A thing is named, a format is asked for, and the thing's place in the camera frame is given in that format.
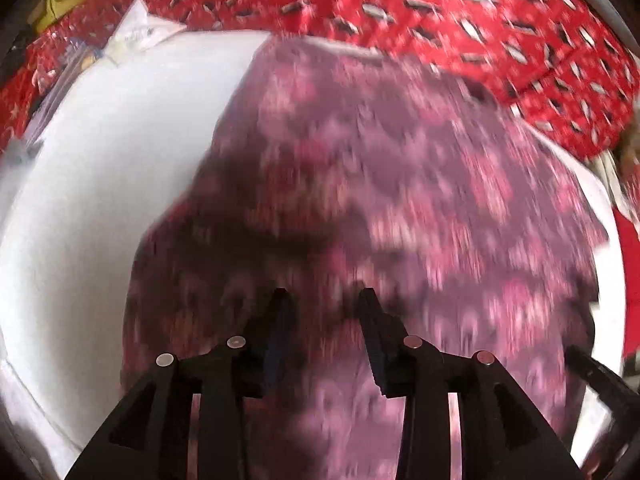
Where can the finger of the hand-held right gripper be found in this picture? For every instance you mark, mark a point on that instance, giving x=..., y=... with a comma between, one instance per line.
x=600, y=380

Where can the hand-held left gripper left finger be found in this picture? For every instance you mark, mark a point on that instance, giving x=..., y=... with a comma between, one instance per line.
x=277, y=330

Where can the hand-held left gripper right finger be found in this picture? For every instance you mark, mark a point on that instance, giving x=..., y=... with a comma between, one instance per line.
x=372, y=332

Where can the purple floral garment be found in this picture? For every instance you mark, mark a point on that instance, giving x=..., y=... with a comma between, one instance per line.
x=380, y=190

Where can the white board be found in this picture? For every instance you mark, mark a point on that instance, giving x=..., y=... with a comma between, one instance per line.
x=105, y=170

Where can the red printed blanket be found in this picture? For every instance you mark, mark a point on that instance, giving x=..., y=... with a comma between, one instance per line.
x=450, y=25

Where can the white paper sheet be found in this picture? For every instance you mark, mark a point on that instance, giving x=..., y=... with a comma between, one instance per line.
x=142, y=30

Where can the clear plastic bag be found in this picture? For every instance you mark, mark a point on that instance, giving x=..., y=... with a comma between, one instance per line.
x=57, y=85

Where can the yellow object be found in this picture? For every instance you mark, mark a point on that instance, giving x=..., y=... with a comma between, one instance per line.
x=55, y=2

